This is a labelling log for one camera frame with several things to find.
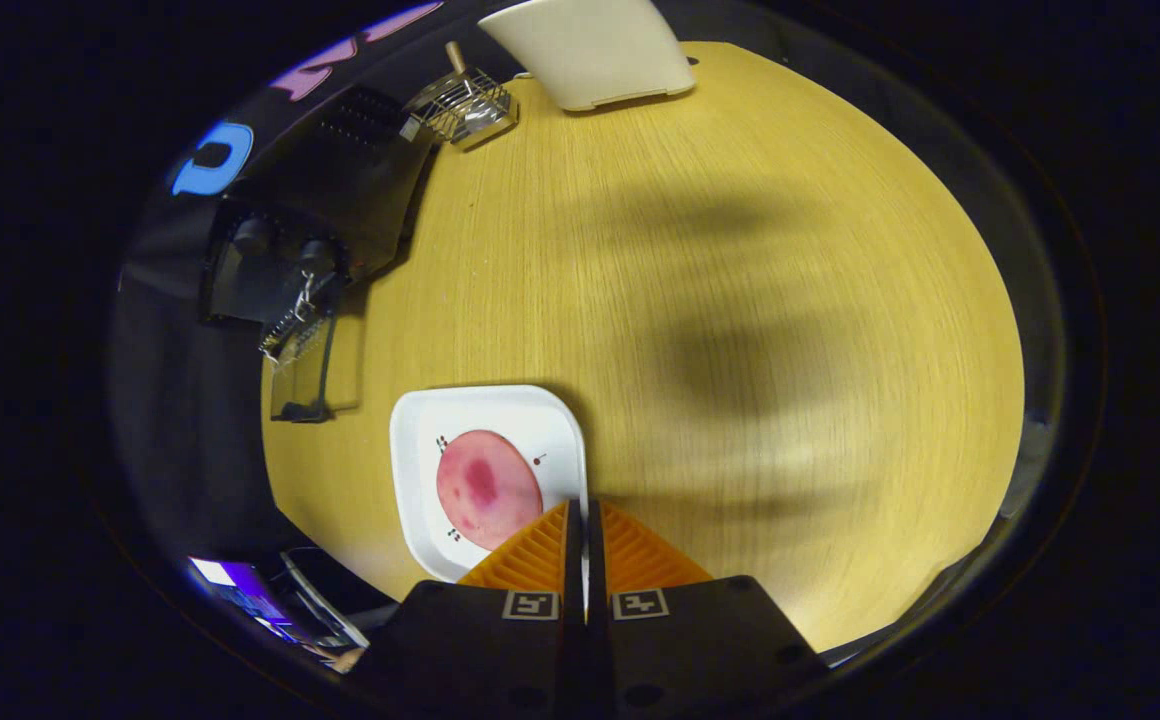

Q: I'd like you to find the white rounded appliance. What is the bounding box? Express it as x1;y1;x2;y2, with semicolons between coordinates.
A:
478;0;696;112

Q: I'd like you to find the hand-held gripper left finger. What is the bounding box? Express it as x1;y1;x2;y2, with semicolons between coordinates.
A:
368;500;588;720

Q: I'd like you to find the wire mesh basket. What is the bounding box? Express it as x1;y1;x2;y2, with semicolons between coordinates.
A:
402;65;519;151

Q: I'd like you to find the black toaster oven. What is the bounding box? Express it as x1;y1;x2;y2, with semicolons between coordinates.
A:
202;85;438;423

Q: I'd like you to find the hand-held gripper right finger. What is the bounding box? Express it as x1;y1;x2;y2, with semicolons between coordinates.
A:
588;500;831;720

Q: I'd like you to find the white square plate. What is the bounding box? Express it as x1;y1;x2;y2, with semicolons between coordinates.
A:
389;385;589;583

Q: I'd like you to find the glowing purple screen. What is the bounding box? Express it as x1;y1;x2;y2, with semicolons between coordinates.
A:
188;557;293;626

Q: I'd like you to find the pink round ham slice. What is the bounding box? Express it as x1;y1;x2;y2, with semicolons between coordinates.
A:
436;430;545;551

